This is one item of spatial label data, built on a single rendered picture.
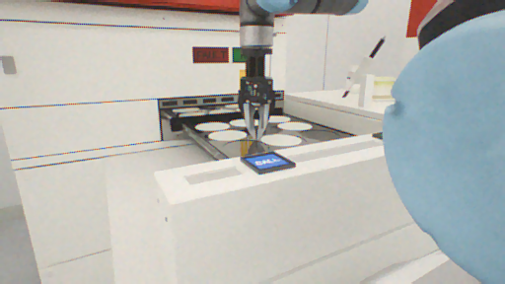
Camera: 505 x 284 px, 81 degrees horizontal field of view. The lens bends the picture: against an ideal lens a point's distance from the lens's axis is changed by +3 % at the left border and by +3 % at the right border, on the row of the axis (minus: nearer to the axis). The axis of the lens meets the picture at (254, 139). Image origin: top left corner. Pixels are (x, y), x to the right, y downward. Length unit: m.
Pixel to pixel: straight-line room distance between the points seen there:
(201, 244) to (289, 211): 0.12
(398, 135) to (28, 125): 0.86
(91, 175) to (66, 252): 0.24
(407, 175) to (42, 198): 0.92
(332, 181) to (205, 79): 0.63
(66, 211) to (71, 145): 0.19
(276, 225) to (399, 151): 0.24
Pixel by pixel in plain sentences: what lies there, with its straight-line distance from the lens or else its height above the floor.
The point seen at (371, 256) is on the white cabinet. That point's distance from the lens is 0.55.
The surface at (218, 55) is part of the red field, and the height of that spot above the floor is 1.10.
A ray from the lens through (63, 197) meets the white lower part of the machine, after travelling 0.98.
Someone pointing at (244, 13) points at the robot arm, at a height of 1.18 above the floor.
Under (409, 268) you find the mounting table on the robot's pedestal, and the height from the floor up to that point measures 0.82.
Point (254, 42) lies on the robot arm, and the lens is 0.63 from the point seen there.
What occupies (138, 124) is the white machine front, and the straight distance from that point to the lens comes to 0.92.
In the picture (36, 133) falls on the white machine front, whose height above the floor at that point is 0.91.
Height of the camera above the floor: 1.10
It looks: 16 degrees down
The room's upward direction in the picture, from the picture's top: straight up
